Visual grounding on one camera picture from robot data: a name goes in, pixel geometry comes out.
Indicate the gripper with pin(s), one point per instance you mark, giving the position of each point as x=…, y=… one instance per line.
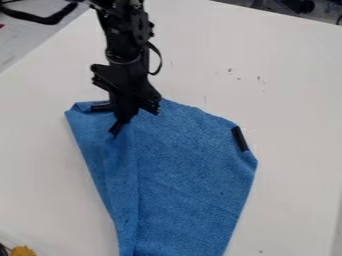
x=125, y=85

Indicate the blue cloth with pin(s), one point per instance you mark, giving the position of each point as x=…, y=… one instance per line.
x=178, y=173

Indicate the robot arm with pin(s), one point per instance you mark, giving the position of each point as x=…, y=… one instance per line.
x=127, y=30

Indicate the yellow toy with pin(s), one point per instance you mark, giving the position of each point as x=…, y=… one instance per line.
x=22, y=251

